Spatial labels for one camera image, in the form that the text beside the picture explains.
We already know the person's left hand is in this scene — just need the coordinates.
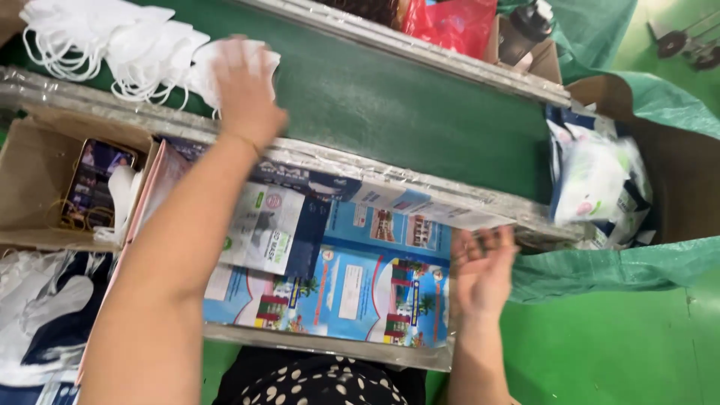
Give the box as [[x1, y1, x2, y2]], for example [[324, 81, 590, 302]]
[[211, 35, 289, 150]]

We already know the person's right hand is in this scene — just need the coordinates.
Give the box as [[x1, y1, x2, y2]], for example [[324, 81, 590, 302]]
[[450, 225, 520, 323]]

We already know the single white face mask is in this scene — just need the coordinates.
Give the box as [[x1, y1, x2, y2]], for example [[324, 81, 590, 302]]
[[187, 38, 282, 118]]

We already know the thin wrist band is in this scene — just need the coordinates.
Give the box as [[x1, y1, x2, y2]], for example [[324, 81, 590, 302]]
[[220, 131, 263, 161]]

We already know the green woven plastic sack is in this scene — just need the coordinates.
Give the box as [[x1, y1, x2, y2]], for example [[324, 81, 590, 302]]
[[495, 0, 720, 306]]

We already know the heap of packed mask pouches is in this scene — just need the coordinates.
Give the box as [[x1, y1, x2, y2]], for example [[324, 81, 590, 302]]
[[544, 103, 657, 252]]

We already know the pile of white face masks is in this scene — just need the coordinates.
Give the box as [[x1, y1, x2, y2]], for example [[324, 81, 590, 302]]
[[19, 0, 212, 109]]

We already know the blue printed paper-lined work tray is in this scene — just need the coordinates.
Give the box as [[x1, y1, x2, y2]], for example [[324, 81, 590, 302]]
[[201, 186, 455, 373]]

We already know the pink cardboard sheet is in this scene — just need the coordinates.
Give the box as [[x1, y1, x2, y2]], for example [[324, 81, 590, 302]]
[[75, 139, 193, 386]]

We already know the green conveyor belt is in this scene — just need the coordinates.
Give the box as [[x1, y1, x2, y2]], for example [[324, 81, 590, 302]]
[[0, 0, 555, 207]]

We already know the white and navy mask pouch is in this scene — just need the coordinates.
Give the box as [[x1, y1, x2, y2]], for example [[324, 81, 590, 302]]
[[218, 181, 334, 280]]

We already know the small brown cardboard box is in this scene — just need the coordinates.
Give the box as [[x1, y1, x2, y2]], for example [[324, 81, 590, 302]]
[[483, 13, 564, 86]]

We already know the crumpled white plastic piece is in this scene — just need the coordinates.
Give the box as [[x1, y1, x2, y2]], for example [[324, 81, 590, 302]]
[[93, 165, 145, 246]]

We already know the smartphone with gold case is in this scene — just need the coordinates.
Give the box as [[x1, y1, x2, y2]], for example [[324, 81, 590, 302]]
[[60, 138, 139, 231]]

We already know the large brown carton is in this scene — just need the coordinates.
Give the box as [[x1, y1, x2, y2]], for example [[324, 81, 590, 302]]
[[564, 75, 720, 246]]

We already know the black shaker bottle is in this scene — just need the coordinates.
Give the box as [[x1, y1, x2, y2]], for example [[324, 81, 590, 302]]
[[497, 0, 555, 68]]

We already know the red plastic bag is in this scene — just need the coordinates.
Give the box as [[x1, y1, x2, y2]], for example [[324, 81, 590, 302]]
[[402, 0, 499, 61]]

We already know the black polka dot garment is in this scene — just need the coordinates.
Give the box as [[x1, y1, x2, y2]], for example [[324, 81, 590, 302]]
[[212, 345, 428, 405]]

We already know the bunch of yellow rubber bands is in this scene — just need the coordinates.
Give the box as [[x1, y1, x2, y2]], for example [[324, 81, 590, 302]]
[[47, 194, 117, 234]]

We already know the open brown cardboard box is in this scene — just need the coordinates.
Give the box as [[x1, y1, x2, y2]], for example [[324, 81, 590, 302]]
[[0, 106, 162, 254]]

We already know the metal trolley with wheels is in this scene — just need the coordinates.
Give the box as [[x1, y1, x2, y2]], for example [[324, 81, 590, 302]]
[[647, 8, 720, 72]]

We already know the heap of empty plastic pouches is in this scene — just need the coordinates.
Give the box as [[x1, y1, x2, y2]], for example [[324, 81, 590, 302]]
[[0, 250, 120, 405]]

